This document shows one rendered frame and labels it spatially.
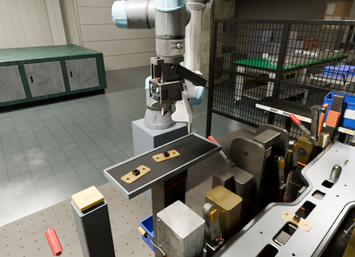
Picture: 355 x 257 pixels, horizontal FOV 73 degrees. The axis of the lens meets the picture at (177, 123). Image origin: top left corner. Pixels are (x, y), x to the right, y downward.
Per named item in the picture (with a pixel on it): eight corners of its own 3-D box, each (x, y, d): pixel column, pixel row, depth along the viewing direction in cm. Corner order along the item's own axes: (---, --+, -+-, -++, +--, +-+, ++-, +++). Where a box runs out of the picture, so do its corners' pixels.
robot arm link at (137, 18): (150, -31, 101) (105, -4, 64) (176, -32, 99) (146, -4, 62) (153, -1, 108) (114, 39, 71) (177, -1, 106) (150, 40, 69)
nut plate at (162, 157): (157, 163, 73) (157, 159, 73) (151, 157, 76) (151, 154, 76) (180, 155, 77) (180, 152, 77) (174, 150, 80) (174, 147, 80)
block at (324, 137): (308, 199, 125) (326, 136, 110) (301, 195, 127) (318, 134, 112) (311, 195, 127) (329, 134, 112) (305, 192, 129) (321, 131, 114)
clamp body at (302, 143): (296, 205, 121) (313, 144, 106) (278, 195, 128) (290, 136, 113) (301, 199, 125) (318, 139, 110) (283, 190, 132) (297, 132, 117)
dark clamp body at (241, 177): (231, 265, 92) (242, 184, 76) (208, 245, 100) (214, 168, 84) (242, 254, 96) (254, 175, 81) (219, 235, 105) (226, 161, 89)
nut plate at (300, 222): (313, 225, 72) (314, 222, 71) (307, 232, 69) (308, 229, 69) (286, 209, 77) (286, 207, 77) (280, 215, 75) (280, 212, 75)
